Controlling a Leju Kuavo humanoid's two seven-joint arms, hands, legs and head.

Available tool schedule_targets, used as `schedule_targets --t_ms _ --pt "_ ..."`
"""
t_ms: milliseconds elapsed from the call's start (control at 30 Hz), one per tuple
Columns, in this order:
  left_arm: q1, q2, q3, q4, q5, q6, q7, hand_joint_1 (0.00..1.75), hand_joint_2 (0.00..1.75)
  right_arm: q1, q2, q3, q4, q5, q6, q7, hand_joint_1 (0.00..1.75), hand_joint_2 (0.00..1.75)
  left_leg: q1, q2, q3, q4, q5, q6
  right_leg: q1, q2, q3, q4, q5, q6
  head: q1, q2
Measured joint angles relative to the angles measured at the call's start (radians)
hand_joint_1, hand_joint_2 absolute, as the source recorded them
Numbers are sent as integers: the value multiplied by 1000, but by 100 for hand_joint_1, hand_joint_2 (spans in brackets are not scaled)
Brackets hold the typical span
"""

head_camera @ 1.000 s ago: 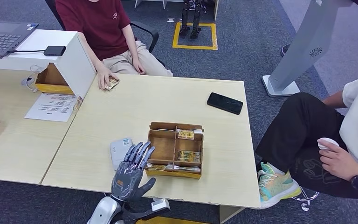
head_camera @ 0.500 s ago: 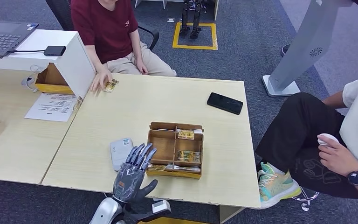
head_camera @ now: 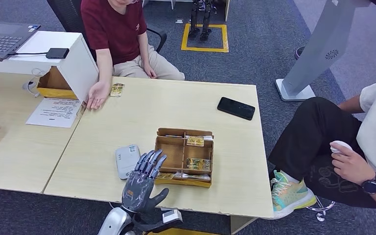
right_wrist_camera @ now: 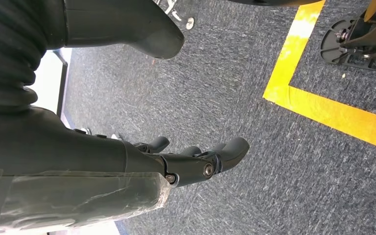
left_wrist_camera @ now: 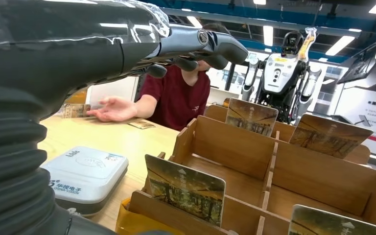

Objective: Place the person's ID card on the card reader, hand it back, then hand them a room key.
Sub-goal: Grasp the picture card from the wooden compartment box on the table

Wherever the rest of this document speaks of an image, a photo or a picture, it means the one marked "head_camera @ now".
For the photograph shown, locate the thin black hub cable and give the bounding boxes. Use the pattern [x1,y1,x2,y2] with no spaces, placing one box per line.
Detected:
[8,51,48,56]

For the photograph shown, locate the yellow brown cardboard box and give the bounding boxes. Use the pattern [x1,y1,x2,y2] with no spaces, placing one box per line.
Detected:
[36,66,78,100]

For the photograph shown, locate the person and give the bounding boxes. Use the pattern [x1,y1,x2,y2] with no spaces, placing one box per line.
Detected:
[267,74,376,218]
[80,0,186,110]

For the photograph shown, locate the grey white card reader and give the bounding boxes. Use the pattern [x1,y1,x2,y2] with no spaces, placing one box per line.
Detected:
[115,144,141,181]

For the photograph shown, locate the white printed paper sheet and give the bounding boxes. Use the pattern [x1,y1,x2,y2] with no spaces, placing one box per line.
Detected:
[25,97,83,129]

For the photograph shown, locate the white handheld remote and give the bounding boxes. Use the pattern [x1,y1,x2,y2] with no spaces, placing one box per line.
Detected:
[329,140,353,154]

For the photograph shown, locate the chrome stool base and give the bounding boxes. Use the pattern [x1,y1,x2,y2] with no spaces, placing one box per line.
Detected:
[307,196,336,223]

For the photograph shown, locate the hotel autumn trees card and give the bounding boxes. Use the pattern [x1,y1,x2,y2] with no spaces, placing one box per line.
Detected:
[110,82,125,97]

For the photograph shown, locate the green yellow sneaker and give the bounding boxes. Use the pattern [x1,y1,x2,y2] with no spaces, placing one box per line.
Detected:
[270,169,318,219]

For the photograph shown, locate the white desk riser shelf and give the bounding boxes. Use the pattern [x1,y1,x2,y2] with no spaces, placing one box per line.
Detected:
[0,30,99,103]

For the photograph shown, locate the wooden compartment organizer box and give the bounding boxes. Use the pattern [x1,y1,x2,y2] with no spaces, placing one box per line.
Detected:
[154,127,214,189]

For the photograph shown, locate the black humanoid robot legs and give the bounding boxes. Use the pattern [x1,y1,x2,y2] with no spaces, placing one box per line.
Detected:
[187,0,219,42]

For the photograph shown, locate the person's right hand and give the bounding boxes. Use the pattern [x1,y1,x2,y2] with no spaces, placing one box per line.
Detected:
[86,81,112,110]

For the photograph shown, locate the black round base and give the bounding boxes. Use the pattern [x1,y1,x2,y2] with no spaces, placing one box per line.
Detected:
[294,46,306,61]

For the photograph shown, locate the black smartphone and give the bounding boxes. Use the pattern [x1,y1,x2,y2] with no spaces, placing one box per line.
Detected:
[216,96,256,121]

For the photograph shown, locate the yellow floor tape square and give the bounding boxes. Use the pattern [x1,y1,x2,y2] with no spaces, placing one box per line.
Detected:
[180,23,230,53]

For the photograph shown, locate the person's left hand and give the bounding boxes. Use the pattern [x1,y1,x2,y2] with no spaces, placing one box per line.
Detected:
[330,147,367,186]
[142,63,158,79]

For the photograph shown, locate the black wrist watch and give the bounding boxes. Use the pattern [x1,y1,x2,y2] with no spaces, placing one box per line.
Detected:
[360,172,376,195]

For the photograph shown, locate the dark grey laptop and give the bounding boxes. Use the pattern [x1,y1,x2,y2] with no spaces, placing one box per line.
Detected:
[0,20,42,62]

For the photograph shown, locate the white charger cable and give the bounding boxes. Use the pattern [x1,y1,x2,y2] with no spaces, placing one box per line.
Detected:
[22,68,46,97]

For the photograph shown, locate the small black hub box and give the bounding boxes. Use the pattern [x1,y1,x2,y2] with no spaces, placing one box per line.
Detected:
[45,47,70,60]

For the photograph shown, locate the grey white kiosk stand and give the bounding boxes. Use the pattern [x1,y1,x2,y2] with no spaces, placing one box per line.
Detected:
[275,0,375,102]

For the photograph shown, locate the small brown printed card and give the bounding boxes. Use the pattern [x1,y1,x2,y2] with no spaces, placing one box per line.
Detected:
[76,101,88,119]

